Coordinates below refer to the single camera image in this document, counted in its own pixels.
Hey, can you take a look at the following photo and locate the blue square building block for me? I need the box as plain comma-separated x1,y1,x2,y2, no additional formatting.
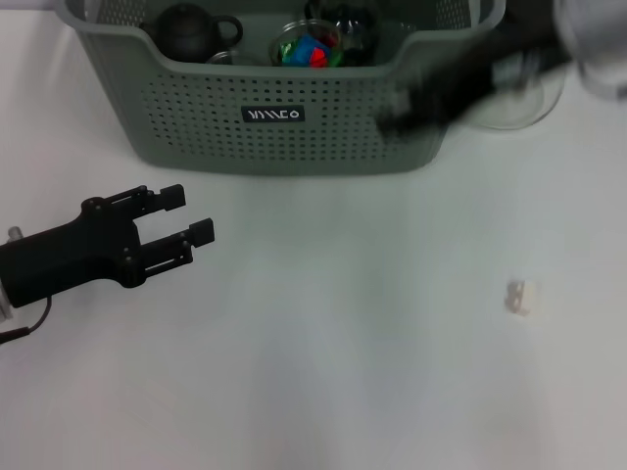
288,33,327,66

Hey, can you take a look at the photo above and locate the glass teacup with black base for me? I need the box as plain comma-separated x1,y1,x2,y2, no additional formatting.
205,48,241,67
303,0,382,65
269,18,345,69

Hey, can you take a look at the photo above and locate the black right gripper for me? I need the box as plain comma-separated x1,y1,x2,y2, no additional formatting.
375,22,564,139

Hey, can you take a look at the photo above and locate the grey perforated storage bin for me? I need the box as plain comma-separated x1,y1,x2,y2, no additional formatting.
52,0,506,177

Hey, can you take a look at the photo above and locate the glass carafe with black lid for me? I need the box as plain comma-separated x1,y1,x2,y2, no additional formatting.
469,0,564,131

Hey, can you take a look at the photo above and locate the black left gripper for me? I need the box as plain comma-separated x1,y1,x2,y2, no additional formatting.
0,183,217,309

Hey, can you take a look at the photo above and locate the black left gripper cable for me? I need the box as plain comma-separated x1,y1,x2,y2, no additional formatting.
0,296,54,344

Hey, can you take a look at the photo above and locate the dark clay teapot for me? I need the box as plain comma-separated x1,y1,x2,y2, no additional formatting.
139,3,245,64

